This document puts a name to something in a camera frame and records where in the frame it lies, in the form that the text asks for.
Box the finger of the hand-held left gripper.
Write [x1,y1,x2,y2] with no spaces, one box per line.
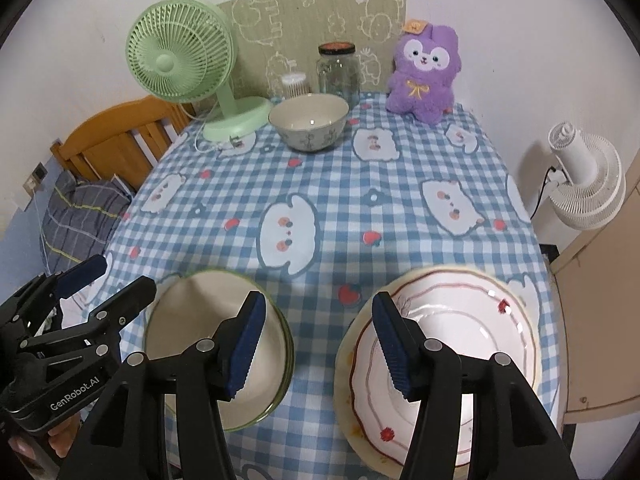
[0,255,108,333]
[20,275,158,368]

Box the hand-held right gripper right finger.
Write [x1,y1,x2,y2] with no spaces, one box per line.
[371,291,573,480]

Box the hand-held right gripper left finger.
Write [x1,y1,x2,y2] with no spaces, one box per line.
[59,290,268,480]

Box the white red-trim plate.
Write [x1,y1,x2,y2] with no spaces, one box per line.
[350,268,537,463]

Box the scalloped yellow floral plate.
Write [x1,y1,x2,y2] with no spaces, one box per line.
[334,266,545,472]

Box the person's left hand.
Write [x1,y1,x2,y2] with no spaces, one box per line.
[5,410,83,471]

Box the grey plaid cloth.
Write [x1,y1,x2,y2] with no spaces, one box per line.
[40,170,133,266]

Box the wooden chair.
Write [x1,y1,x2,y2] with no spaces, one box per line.
[50,96,197,196]

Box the blue checkered tablecloth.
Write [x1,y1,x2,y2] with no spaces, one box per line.
[65,91,553,480]

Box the beige door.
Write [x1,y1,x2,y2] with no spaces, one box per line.
[549,160,640,426]

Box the green desk fan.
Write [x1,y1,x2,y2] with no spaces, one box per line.
[125,0,273,142]

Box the white standing fan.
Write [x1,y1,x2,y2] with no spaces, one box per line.
[530,121,627,231]

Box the cotton swab container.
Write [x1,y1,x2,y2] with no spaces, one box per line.
[281,73,308,101]

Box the purple plush toy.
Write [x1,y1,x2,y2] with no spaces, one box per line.
[385,19,461,126]

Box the glass jar with dark lid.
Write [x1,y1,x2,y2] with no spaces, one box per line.
[316,41,362,103]

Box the green printed board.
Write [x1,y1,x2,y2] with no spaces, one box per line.
[216,0,408,101]

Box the wall socket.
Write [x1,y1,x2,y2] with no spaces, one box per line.
[24,161,48,196]

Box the white fan cable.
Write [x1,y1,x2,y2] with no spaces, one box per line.
[177,102,241,153]

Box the black fan cable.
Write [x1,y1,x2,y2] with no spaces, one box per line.
[529,164,568,221]

